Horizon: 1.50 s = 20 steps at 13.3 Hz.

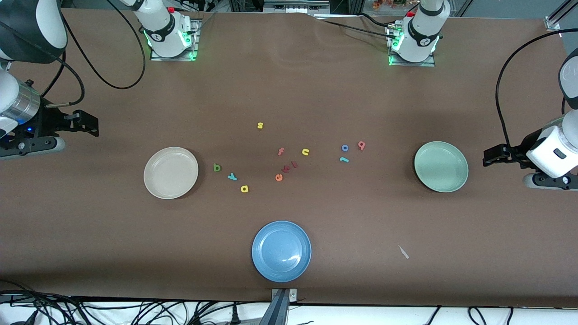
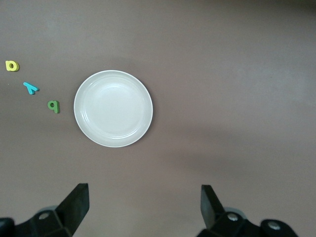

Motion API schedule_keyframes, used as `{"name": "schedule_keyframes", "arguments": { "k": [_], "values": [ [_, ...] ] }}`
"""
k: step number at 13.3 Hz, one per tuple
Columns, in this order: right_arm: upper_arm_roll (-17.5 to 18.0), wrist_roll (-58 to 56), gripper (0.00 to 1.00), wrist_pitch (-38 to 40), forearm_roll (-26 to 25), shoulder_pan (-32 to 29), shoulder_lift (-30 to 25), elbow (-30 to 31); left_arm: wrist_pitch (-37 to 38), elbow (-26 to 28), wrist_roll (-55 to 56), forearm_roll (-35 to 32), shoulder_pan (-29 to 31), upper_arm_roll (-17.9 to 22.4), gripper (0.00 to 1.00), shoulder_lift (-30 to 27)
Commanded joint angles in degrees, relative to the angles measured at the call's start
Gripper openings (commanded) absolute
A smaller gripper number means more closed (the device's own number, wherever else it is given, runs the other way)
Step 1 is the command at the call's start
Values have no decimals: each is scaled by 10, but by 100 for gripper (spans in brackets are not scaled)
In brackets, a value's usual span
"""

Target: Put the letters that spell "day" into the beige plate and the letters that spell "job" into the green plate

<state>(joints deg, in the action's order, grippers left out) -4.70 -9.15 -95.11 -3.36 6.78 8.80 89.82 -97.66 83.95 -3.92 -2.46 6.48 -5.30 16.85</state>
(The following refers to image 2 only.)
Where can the green foam letter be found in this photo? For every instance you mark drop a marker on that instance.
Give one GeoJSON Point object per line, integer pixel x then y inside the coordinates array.
{"type": "Point", "coordinates": [57, 107]}

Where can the beige round plate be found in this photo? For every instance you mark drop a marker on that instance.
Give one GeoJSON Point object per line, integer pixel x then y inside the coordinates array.
{"type": "Point", "coordinates": [113, 108]}

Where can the brown table cover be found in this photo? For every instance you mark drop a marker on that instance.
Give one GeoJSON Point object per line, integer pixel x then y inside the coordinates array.
{"type": "Point", "coordinates": [222, 74]}

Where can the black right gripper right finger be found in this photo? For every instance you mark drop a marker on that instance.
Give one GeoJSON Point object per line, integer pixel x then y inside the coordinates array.
{"type": "Point", "coordinates": [212, 212]}

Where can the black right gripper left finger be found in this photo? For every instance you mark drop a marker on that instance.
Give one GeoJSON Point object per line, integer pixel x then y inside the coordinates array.
{"type": "Point", "coordinates": [69, 212]}

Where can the teal foam letter y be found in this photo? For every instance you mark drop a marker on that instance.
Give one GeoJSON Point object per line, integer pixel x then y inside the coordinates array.
{"type": "Point", "coordinates": [30, 88]}

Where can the yellow foam letter d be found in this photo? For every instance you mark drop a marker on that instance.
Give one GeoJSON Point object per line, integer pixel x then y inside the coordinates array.
{"type": "Point", "coordinates": [16, 66]}

